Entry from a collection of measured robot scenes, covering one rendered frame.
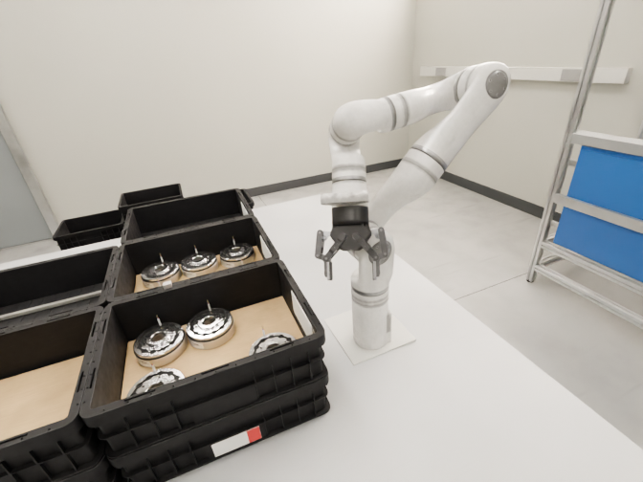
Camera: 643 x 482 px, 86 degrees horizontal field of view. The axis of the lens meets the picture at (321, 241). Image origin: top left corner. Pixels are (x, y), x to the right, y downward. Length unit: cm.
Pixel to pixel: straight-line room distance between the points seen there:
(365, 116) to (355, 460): 66
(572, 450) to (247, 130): 352
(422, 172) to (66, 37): 333
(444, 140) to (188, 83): 313
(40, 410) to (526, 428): 93
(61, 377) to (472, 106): 101
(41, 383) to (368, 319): 70
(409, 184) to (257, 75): 314
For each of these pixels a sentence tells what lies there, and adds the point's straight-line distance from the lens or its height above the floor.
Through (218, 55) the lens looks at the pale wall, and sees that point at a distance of 373.
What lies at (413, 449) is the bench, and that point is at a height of 70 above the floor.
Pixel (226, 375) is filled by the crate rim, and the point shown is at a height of 92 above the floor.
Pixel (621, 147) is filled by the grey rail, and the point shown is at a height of 91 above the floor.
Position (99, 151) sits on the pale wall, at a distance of 381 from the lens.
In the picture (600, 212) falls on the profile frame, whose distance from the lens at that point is 218.
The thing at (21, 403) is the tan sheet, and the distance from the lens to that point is 92.
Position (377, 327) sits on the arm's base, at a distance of 88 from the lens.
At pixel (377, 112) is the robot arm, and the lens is 73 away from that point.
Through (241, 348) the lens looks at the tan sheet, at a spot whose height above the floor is 83.
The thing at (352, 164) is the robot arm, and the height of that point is 118.
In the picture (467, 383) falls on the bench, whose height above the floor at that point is 70.
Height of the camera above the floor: 138
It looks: 29 degrees down
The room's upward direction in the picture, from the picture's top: 4 degrees counter-clockwise
